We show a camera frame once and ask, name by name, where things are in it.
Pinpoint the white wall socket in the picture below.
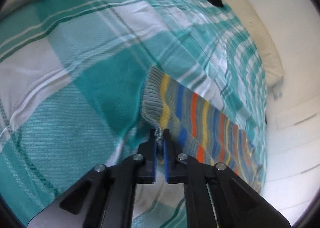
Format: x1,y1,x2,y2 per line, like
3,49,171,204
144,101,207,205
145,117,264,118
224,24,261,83
272,83,283,100

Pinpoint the white wardrobe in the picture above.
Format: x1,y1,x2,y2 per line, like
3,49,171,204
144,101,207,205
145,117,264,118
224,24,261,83
263,75,319,224

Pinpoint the cream padded headboard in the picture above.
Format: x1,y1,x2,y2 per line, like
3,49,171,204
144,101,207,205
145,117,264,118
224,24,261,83
223,0,284,87

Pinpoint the teal plaid bedspread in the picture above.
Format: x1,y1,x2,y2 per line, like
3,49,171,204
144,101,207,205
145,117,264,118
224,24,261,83
1,0,267,225

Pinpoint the striped knit sweater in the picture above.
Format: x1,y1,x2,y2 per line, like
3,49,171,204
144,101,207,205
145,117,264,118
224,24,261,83
141,67,264,193

